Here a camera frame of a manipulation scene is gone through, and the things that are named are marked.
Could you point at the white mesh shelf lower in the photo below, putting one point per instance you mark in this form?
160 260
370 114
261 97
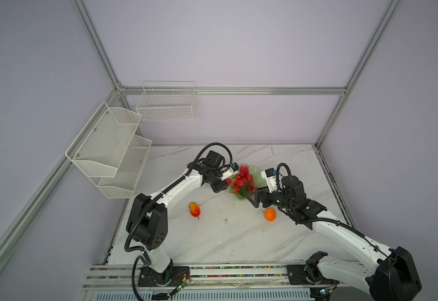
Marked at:
123 185

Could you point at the green scalloped fruit bowl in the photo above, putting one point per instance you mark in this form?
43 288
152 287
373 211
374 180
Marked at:
259 181

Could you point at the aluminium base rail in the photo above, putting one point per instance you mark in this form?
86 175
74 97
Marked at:
228 275

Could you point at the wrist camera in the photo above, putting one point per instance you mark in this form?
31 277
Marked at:
270 176
233 165

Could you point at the red fake grape bunch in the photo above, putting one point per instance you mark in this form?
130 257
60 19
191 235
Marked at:
241 186

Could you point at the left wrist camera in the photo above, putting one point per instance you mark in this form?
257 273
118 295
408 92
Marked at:
233 165

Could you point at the fake orange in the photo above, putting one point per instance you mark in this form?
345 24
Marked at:
270 214

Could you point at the white mesh shelf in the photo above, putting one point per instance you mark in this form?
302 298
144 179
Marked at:
123 185
101 146

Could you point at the white mesh shelf upper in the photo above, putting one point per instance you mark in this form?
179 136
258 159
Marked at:
101 146

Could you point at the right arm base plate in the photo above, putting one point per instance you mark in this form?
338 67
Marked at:
308 273

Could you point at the white wire basket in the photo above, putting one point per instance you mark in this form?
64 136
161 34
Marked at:
163 101

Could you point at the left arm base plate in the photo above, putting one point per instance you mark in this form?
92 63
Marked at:
162 276

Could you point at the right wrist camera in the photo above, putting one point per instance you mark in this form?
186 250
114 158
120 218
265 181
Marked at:
270 176

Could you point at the red yellow fake mango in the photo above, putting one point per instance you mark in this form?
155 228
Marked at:
195 210

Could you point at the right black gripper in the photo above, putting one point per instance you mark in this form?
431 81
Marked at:
264 193

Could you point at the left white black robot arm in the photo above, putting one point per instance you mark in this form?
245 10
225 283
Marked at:
147 226

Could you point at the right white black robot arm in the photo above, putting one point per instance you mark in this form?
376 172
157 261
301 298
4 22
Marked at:
382 272

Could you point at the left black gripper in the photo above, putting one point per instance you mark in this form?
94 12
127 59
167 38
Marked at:
222 185

